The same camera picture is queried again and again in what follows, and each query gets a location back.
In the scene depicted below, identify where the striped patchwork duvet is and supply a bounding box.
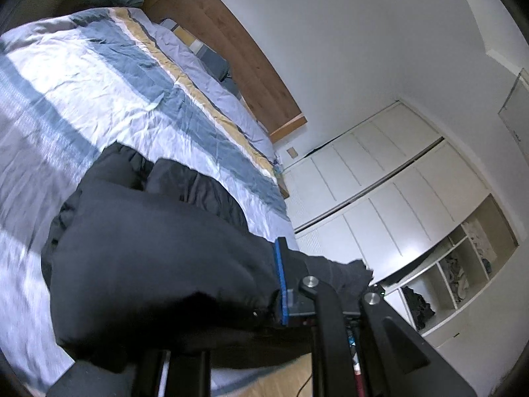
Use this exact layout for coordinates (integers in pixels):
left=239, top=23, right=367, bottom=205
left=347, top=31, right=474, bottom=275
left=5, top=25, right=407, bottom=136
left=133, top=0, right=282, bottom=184
left=0, top=7, right=299, bottom=394

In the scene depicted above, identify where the wooden headboard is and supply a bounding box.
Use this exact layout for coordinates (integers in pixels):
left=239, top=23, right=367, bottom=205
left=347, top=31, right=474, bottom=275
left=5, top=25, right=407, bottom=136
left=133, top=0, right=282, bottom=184
left=142, top=0, right=308, bottom=144

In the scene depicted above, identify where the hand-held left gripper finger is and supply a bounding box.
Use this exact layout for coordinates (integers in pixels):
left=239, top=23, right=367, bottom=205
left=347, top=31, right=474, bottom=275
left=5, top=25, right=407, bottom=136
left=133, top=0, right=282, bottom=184
left=273, top=237, right=477, bottom=397

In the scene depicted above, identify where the white wardrobe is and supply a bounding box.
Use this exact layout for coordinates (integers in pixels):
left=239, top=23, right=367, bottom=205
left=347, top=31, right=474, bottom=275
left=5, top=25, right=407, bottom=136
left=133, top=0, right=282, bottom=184
left=282, top=99, right=520, bottom=340

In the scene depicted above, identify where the striped pillow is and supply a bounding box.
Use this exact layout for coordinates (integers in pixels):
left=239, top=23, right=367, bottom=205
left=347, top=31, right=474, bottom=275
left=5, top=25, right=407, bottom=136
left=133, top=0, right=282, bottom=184
left=159, top=18, right=243, bottom=97

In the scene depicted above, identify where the dark cloth pile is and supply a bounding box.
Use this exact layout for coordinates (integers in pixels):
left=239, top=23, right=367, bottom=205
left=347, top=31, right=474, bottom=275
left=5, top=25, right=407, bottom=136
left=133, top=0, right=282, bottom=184
left=402, top=285, right=435, bottom=332

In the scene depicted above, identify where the wooden nightstand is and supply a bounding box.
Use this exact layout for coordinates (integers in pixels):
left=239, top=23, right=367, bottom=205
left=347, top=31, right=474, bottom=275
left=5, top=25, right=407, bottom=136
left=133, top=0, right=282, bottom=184
left=273, top=161, right=290, bottom=200

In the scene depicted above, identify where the black puffer jacket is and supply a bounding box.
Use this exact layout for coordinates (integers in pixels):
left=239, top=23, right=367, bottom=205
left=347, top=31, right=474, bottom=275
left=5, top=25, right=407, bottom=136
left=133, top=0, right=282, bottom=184
left=40, top=142, right=376, bottom=376

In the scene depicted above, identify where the pale clothes pile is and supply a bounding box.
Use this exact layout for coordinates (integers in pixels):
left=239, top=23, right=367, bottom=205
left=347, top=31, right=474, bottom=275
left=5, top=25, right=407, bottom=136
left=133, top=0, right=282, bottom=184
left=439, top=255, right=470, bottom=299

